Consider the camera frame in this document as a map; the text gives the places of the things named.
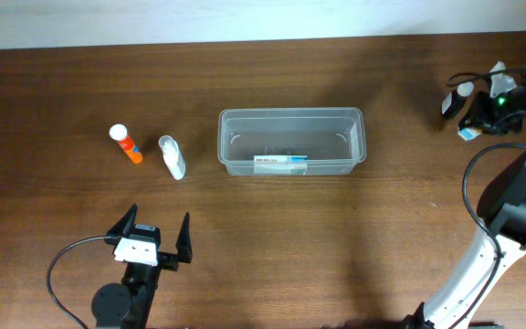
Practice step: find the white spray bottle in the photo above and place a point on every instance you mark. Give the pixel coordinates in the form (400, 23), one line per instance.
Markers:
(172, 156)

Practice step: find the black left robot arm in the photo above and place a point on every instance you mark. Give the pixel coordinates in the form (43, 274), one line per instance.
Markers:
(127, 303)

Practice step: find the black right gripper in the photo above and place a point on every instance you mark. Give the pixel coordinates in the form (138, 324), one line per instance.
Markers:
(475, 117)

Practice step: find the small jar gold lid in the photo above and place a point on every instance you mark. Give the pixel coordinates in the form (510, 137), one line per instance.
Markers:
(468, 134)

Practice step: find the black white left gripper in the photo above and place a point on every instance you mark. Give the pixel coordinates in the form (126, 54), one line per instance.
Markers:
(166, 260)

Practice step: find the clear plastic container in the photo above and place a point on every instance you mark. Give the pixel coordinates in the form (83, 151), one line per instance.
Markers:
(332, 138)

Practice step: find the orange tube white cap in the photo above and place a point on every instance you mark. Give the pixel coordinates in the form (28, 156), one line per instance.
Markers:
(119, 133)

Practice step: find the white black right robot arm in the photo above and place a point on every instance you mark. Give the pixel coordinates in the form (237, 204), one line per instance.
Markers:
(500, 216)

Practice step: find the dark bottle white cap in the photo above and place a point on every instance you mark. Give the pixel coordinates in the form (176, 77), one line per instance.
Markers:
(456, 100)

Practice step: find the white green medicine box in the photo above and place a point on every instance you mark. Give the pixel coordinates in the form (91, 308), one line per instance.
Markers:
(280, 164)

